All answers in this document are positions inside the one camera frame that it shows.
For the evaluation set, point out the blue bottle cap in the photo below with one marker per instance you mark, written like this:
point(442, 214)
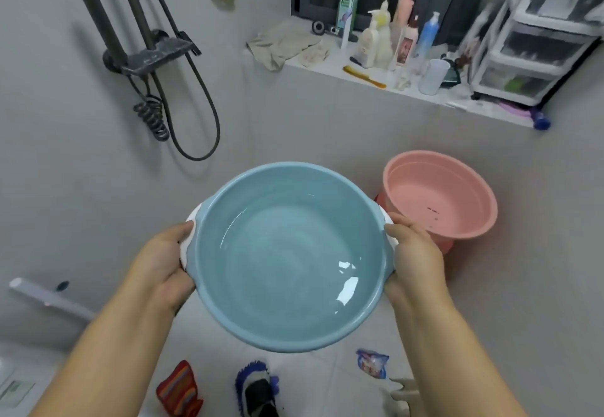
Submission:
point(540, 119)

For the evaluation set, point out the beige rag cloth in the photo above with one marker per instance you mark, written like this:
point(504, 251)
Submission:
point(281, 43)

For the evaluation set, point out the pink plastic basin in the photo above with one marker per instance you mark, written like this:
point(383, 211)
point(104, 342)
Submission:
point(439, 195)

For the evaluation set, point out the white wall bar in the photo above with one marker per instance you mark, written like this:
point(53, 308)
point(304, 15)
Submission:
point(47, 296)

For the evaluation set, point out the person's left hand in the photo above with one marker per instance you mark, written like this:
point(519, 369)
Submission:
point(163, 261)

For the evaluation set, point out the dark grey shower fixture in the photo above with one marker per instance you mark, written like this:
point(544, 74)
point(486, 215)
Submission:
point(137, 39)

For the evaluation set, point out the small colourful packet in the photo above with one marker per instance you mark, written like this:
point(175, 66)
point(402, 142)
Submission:
point(373, 364)

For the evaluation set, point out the blue chenille mop slipper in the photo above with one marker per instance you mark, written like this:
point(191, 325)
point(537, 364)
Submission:
point(257, 390)

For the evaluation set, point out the red striped cloth mitt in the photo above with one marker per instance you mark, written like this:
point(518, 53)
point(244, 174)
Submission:
point(179, 390)

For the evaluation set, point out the translucent plastic cup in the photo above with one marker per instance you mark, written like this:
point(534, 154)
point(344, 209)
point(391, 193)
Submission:
point(433, 77)

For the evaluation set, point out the person's left forearm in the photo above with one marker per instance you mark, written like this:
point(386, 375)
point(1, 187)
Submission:
point(99, 350)

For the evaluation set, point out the white tube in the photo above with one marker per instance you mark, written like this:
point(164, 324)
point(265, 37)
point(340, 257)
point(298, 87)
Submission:
point(345, 36)

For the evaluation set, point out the person's right thumb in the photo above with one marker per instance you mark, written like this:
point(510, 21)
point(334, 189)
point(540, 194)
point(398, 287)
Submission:
point(401, 237)

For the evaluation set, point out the blue plastic wash basin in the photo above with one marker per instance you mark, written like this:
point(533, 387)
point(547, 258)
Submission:
point(288, 256)

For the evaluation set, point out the pink label lotion bottle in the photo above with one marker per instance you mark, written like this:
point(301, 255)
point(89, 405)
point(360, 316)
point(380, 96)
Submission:
point(406, 43)

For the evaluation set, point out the person's right forearm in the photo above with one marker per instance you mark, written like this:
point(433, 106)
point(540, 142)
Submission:
point(457, 355)

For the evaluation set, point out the person's left thumb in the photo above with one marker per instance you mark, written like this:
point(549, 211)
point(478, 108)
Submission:
point(183, 235)

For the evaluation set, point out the blue white pump bottle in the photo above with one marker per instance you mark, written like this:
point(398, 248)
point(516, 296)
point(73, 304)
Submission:
point(427, 34)

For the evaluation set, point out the person's right hand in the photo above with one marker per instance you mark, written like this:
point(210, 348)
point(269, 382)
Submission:
point(415, 261)

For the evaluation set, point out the pink pump bottle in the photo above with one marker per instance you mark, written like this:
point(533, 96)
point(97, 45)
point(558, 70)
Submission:
point(405, 3)

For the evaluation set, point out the yellow comb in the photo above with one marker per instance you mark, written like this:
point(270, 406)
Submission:
point(363, 77)

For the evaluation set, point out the white plastic drawer unit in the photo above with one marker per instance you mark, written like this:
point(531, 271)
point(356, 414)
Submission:
point(533, 34)

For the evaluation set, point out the cream pump bottle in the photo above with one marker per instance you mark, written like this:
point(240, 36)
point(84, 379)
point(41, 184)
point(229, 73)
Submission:
point(384, 34)

